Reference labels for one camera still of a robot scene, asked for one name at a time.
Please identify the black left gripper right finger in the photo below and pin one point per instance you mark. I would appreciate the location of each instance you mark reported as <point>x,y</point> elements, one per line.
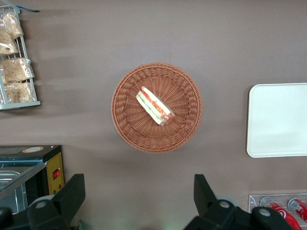
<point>208,201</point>

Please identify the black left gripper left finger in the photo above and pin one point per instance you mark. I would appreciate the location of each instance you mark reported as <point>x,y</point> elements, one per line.
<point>64,198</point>

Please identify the beige plastic tray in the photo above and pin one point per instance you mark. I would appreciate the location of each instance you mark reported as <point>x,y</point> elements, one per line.
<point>278,119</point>

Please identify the clear acrylic bottle rack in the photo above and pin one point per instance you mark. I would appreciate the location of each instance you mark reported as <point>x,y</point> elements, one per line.
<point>254,200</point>

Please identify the black glass food warmer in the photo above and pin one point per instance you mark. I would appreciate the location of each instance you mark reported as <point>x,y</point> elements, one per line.
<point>24,167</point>

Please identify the red cola bottle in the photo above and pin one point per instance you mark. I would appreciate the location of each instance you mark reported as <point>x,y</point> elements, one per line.
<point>299,208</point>
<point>283,214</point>

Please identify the brown wicker basket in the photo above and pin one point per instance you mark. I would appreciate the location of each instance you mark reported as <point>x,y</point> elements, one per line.
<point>182,107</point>

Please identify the wrapped triangle sandwich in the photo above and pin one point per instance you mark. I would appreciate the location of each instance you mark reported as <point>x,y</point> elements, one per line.
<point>154,106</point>

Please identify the clear cracker bag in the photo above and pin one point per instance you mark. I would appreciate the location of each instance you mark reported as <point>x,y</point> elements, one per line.
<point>18,92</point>
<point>13,25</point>
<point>7,45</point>
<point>15,70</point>

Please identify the dark blue flat strip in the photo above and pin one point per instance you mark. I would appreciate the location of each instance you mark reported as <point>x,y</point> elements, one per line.
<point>30,10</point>

